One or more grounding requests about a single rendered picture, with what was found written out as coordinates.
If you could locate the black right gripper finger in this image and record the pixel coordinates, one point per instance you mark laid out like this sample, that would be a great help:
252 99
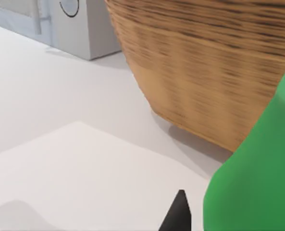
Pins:
179 215

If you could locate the green bottle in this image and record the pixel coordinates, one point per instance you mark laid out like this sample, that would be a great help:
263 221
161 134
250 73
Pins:
255 180

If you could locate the pale microwave oven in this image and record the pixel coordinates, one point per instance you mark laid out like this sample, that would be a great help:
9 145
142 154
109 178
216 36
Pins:
72 31

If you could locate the woven wicker basket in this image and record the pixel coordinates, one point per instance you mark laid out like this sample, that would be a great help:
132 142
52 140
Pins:
204 67

